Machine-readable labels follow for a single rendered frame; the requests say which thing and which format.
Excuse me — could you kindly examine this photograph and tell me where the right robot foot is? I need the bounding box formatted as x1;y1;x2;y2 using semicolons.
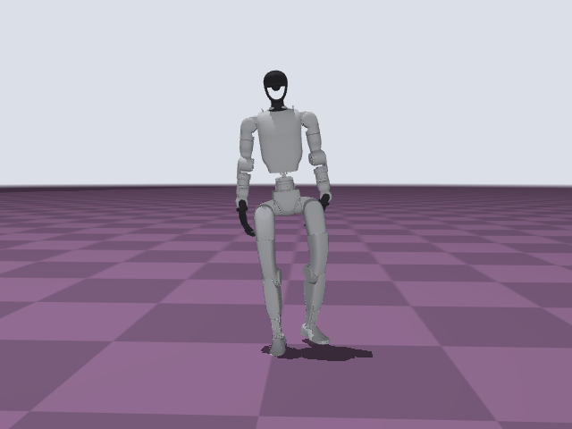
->
269;333;287;356

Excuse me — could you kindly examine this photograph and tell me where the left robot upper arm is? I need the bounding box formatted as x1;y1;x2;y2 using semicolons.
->
299;112;325;166

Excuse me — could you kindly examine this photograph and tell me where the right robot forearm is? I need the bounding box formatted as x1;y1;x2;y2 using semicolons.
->
235;159;251;207

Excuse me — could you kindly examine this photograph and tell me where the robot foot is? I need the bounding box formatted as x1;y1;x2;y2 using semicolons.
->
300;324;330;344
269;333;287;356

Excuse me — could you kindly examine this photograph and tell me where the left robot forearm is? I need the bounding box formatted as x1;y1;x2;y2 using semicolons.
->
314;154;332;202

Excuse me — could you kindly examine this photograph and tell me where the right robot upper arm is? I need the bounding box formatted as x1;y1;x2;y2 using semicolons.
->
240;115;257;172

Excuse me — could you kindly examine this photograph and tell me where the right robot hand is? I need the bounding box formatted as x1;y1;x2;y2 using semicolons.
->
237;199;256;237

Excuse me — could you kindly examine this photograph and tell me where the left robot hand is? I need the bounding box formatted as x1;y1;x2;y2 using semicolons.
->
304;194;330;226

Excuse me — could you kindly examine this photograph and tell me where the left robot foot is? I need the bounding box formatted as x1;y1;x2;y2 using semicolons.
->
300;324;330;344

